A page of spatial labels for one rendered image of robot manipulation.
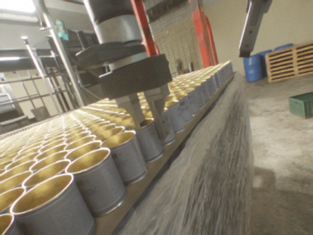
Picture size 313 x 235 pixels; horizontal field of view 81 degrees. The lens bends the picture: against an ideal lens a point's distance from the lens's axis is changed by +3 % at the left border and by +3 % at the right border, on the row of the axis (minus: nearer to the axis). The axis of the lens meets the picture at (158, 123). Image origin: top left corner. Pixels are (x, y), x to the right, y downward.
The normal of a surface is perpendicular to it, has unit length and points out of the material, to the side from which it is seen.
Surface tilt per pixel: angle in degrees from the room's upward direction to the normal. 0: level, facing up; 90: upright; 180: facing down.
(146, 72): 92
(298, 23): 90
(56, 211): 91
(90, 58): 92
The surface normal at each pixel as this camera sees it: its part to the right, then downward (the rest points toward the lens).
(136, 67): -0.47, 0.40
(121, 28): 0.26, 0.20
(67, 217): 0.75, -0.05
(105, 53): 0.58, 0.05
